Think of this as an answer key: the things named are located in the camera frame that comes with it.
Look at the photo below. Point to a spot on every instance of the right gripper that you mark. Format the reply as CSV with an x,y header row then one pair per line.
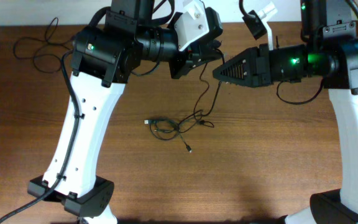
x,y
263,66

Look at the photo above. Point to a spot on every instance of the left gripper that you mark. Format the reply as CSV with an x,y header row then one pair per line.
x,y
179,63

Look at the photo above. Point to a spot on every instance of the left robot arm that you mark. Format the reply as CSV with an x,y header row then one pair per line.
x,y
104,55

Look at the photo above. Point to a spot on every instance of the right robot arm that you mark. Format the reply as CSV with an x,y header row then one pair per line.
x,y
330,50

